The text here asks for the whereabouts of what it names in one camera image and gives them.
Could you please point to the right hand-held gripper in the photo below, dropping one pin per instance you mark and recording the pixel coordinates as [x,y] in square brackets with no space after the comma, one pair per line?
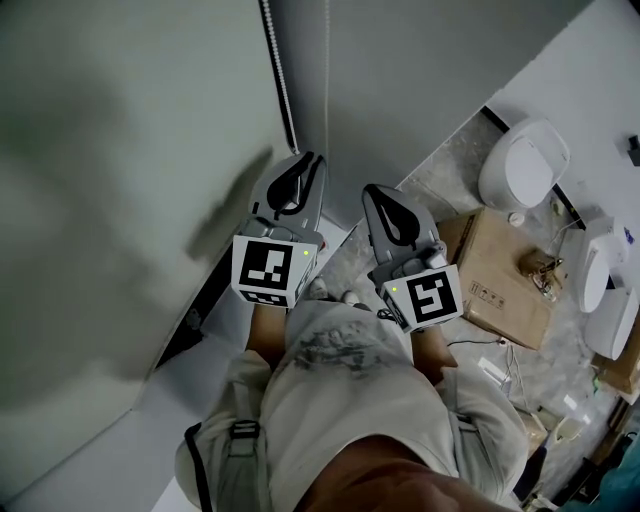
[430,300]

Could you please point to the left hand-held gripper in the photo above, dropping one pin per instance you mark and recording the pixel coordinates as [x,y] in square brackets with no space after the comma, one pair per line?
[265,272]

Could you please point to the white roller blind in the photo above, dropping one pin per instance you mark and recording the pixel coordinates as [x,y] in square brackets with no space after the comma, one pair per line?
[125,150]

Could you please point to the person's left forearm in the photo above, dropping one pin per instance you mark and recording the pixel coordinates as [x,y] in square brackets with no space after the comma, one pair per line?
[265,335]

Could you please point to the person's right forearm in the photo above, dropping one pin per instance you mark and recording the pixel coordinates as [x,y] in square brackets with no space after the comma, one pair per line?
[430,350]

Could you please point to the person's right white shoe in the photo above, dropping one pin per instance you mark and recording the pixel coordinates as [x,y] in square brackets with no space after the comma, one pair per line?
[350,297]

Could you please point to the person's white shoe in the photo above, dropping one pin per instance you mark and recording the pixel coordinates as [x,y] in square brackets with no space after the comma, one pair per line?
[350,297]
[318,289]

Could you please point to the person's left white shoe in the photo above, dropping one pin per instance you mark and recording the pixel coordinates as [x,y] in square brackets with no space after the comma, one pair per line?
[318,289]

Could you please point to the large brown cardboard box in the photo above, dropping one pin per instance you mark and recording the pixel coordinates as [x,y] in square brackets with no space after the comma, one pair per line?
[500,285]

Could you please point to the small white round cap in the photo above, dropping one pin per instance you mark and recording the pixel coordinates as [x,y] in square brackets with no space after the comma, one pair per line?
[515,218]

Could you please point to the bronze faucet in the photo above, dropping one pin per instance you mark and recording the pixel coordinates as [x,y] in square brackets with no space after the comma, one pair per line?
[540,270]

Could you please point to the white power strip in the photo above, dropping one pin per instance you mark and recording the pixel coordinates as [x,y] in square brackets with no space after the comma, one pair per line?
[501,342]

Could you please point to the white toilet with round lid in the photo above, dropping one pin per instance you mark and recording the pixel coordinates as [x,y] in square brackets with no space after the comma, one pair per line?
[530,165]

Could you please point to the small grey window latch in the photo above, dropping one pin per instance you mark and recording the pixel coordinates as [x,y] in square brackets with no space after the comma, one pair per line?
[193,319]

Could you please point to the person's beige printed shirt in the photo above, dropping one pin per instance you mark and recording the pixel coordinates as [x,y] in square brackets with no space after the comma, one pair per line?
[350,390]

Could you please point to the white toilet lids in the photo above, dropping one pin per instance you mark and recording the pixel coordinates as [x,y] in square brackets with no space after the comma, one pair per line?
[597,270]

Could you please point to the plain white toilet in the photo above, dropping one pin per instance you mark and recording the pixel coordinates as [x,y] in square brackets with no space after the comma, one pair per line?
[612,325]

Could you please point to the brown wrapped package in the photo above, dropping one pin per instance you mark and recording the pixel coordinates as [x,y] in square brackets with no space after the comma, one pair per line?
[534,435]

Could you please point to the person's face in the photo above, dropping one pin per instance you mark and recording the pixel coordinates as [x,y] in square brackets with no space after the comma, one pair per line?
[410,480]

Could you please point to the cream plastic part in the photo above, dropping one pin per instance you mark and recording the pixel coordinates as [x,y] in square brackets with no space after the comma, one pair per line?
[567,429]

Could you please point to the small brown cardboard box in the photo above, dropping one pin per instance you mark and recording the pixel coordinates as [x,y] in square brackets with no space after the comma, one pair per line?
[625,370]

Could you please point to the white window sill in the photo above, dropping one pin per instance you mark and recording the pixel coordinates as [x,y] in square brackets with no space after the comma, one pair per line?
[75,450]

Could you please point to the blue disposable head cover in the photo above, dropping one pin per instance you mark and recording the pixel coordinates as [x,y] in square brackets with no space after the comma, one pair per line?
[625,485]

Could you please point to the dark window frame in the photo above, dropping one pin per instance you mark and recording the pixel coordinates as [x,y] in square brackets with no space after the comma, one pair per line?
[200,310]

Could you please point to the black wall fixture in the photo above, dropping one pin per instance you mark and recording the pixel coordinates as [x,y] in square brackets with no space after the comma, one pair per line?
[634,150]

